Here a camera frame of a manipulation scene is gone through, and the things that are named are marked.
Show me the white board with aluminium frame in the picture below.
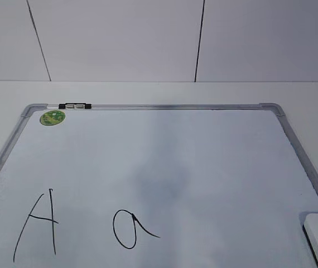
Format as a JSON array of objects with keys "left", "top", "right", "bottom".
[{"left": 0, "top": 103, "right": 318, "bottom": 267}]

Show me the green round magnet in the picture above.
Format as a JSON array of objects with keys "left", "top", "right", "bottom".
[{"left": 40, "top": 110, "right": 65, "bottom": 126}]

